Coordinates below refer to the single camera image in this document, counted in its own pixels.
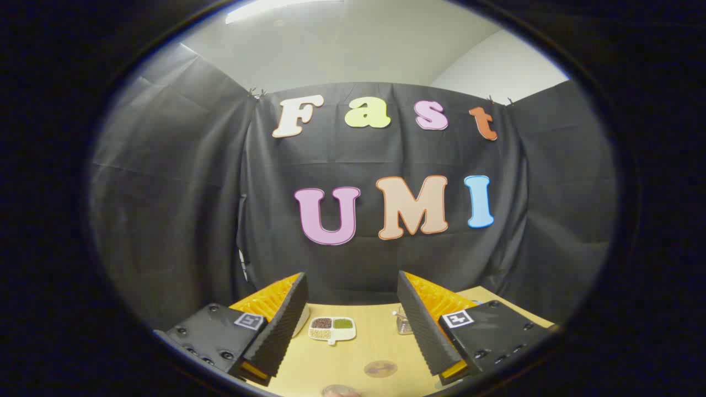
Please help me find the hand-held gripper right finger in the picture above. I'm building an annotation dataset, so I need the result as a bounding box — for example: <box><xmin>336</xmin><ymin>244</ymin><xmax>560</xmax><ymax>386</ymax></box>
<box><xmin>397</xmin><ymin>270</ymin><xmax>558</xmax><ymax>386</ymax></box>

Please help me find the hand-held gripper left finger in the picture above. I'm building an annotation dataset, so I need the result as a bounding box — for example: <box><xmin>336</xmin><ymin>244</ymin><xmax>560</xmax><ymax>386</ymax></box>
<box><xmin>156</xmin><ymin>272</ymin><xmax>309</xmax><ymax>387</ymax></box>

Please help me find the small glass cup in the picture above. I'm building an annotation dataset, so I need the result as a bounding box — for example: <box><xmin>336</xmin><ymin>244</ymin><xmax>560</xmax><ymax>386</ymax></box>
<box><xmin>392</xmin><ymin>309</ymin><xmax>414</xmax><ymax>336</ymax></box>

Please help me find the white divided dish with grains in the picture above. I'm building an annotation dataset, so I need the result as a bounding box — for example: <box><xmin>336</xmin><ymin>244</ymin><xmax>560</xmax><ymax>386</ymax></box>
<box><xmin>308</xmin><ymin>316</ymin><xmax>357</xmax><ymax>346</ymax></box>

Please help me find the wooden table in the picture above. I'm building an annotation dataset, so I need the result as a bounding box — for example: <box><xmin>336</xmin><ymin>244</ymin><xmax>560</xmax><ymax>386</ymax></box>
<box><xmin>245</xmin><ymin>286</ymin><xmax>555</xmax><ymax>397</ymax></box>

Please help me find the black backdrop cloth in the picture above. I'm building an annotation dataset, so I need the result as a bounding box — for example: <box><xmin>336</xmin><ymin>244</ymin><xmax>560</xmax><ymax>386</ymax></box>
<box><xmin>88</xmin><ymin>43</ymin><xmax>618</xmax><ymax>331</ymax></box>

